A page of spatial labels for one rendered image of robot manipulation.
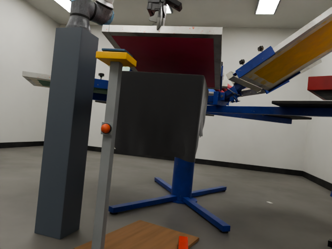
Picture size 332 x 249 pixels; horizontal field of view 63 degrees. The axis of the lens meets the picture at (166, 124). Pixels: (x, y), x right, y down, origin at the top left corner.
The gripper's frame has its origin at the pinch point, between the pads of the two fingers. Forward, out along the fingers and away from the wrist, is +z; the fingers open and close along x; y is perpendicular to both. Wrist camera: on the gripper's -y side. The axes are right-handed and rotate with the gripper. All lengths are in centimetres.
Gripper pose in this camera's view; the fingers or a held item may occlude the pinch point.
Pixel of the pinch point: (160, 29)
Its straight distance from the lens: 138.3
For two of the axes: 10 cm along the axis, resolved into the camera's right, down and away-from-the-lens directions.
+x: -1.8, -1.9, -9.6
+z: -1.3, 9.8, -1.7
